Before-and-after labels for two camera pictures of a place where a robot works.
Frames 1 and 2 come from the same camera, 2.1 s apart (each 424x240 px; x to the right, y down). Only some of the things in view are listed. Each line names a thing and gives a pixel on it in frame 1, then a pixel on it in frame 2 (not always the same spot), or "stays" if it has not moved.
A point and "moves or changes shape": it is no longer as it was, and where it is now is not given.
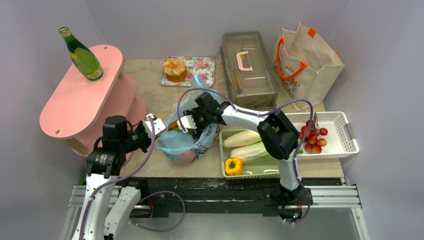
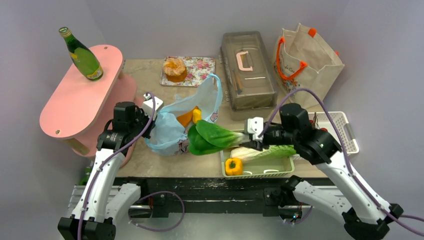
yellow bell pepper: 233,166 stays
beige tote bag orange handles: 305,67 stays
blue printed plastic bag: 185,148 moves or changes shape
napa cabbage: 257,152 stays
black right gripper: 199,118 -> 262,139
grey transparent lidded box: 250,77 stays
